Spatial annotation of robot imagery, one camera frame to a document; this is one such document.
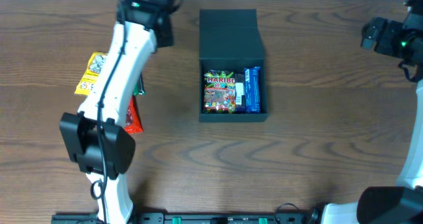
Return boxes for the blue Oreo cookie pack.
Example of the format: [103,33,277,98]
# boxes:
[244,67,260,113]

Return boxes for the dark green box with lid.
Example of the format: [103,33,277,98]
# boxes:
[199,9,268,123]

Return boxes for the Haribo gummy candy bag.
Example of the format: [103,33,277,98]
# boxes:
[203,70,236,114]

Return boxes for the green snack bar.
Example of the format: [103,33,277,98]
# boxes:
[133,74,145,96]

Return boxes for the dark blue snack bar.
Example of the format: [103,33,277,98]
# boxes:
[235,73,246,114]

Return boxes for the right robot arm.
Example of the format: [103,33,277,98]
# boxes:
[308,0,422,224]

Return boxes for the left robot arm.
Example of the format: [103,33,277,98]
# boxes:
[59,0,180,223]

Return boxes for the red candy bag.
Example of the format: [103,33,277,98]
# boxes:
[124,96,143,134]

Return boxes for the yellow snack bag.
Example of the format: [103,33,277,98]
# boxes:
[74,52,107,96]

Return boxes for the black mounting rail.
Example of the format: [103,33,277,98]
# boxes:
[51,212,320,224]

